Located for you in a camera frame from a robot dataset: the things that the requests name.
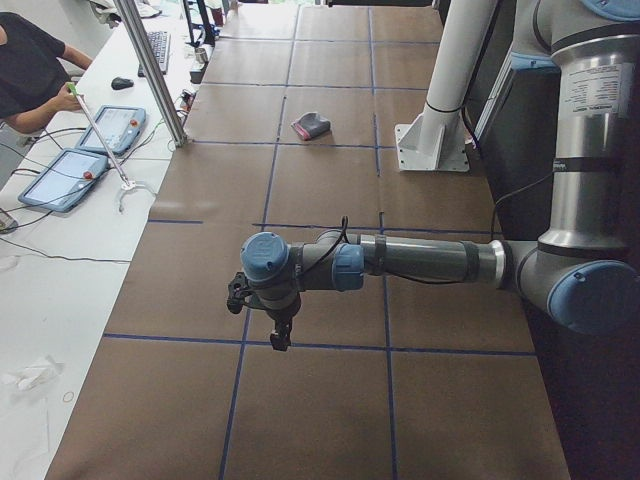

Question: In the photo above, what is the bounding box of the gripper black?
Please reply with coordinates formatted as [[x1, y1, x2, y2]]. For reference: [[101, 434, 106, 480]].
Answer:
[[261, 295, 300, 352]]

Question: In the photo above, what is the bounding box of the white pillar mount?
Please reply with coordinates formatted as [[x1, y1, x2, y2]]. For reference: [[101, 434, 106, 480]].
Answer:
[[395, 0, 498, 172]]

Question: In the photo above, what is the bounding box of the teach pendant blue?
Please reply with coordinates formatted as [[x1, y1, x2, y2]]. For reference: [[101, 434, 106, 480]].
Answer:
[[76, 105, 146, 157], [18, 148, 108, 213]]

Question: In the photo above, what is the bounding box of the black computer mouse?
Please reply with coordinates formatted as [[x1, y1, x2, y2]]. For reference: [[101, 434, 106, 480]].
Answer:
[[111, 77, 134, 91]]

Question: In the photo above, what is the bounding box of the pink towel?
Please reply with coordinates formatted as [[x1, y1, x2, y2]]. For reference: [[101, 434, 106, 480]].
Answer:
[[291, 112, 331, 141]]

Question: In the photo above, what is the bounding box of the person in black shirt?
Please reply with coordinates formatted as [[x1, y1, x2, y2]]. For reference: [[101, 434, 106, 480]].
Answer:
[[1, 12, 92, 134]]

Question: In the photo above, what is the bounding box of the black keyboard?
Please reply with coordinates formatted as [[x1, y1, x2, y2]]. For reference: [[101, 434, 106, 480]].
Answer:
[[147, 31, 171, 75]]

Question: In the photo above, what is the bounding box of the grabber stick with claw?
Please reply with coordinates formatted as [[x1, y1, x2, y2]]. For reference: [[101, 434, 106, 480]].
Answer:
[[65, 82, 157, 214]]

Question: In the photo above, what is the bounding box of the aluminium frame post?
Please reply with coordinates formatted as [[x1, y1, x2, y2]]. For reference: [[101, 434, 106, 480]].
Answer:
[[114, 0, 187, 148]]

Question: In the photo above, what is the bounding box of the far teach pendant blue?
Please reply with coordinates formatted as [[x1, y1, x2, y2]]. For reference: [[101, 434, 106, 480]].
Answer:
[[76, 105, 146, 157]]

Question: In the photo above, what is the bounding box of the metal cup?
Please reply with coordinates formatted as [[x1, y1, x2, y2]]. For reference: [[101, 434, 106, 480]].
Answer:
[[194, 47, 209, 64]]

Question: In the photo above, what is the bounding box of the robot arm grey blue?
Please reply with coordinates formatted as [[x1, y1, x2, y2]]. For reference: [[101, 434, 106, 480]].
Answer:
[[227, 1, 639, 351]]

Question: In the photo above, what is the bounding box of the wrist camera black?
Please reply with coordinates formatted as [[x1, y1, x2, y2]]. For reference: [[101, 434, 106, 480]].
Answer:
[[226, 272, 255, 314]]

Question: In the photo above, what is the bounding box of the near teach pendant blue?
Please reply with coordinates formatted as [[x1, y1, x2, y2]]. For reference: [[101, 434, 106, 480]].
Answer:
[[18, 148, 108, 213]]

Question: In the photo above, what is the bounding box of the crumpled white tissue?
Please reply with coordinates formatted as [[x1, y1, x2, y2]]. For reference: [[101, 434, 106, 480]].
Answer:
[[1, 355, 65, 392]]

